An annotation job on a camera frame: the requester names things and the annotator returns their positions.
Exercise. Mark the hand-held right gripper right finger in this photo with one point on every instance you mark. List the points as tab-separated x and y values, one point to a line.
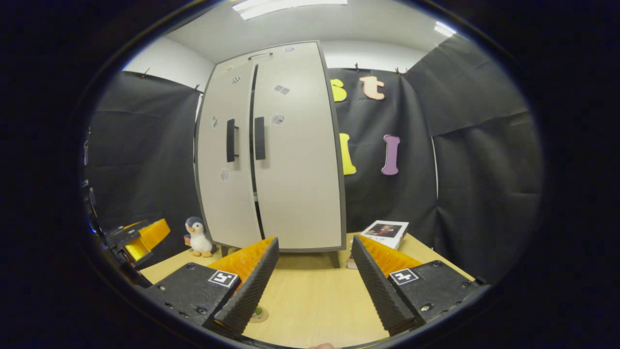
380	291

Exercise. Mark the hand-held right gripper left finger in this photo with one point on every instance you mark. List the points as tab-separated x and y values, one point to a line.
252	286

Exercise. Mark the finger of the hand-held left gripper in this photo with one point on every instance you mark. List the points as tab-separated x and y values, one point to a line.
150	232
138	252

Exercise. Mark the grey cabinet door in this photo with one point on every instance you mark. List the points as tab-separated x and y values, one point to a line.
300	184
218	194

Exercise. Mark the grey cabinet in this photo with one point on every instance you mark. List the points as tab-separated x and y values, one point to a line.
335	259

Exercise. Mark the brown edged book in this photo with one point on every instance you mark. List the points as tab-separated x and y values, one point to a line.
352	264

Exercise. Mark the penguin plush toy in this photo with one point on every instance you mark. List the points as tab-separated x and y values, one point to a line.
198	237

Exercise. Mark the white portrait cover book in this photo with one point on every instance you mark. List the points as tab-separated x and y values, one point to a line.
387	233

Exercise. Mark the black backdrop cloth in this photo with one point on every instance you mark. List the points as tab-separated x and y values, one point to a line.
484	194

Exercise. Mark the long ceiling light panel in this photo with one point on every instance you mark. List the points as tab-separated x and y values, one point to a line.
286	7

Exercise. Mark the small ceiling light panel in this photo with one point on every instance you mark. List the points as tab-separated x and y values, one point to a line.
444	29

